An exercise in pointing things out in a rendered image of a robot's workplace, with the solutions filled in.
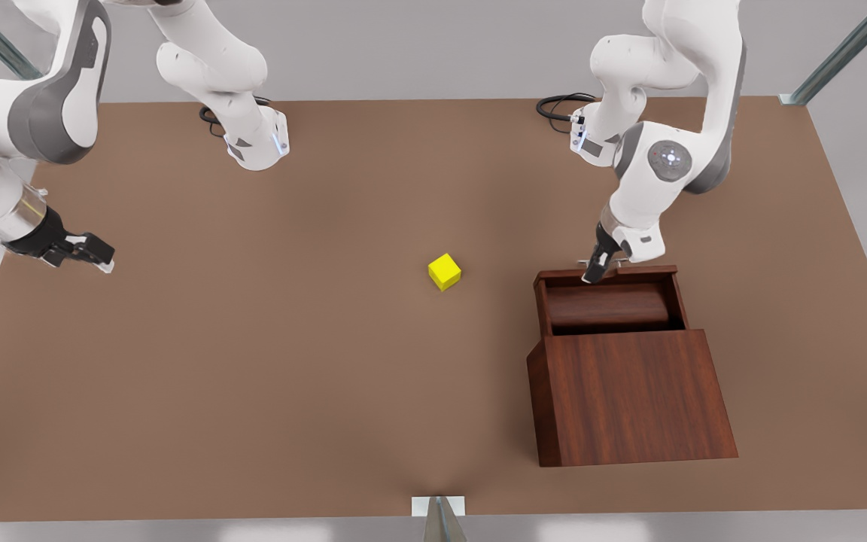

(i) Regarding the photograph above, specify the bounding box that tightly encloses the black cable loop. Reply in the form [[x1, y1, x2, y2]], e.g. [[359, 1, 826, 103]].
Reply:
[[536, 92, 600, 135], [199, 96, 273, 139]]

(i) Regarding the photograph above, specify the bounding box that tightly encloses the yellow cube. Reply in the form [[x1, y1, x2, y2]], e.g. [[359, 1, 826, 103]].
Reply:
[[427, 253, 463, 293]]

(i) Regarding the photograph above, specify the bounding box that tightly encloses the dark wooden cabinet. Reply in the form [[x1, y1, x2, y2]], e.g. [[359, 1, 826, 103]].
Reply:
[[526, 328, 740, 468]]

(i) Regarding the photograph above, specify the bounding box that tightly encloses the dark wooden drawer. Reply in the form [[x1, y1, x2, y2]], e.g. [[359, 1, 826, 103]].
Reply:
[[534, 260, 689, 336]]

